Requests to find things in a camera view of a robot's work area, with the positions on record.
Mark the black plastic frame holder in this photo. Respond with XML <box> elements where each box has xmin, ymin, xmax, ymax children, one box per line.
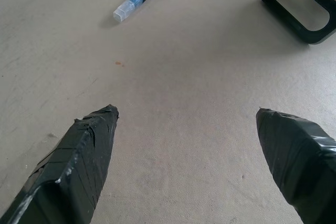
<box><xmin>259</xmin><ymin>0</ymin><xmax>336</xmax><ymax>45</ymax></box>

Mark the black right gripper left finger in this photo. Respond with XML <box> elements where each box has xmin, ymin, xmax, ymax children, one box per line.
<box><xmin>0</xmin><ymin>104</ymin><xmax>120</xmax><ymax>224</ymax></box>

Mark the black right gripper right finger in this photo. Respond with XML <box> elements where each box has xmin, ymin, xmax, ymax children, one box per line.
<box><xmin>256</xmin><ymin>107</ymin><xmax>336</xmax><ymax>224</ymax></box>

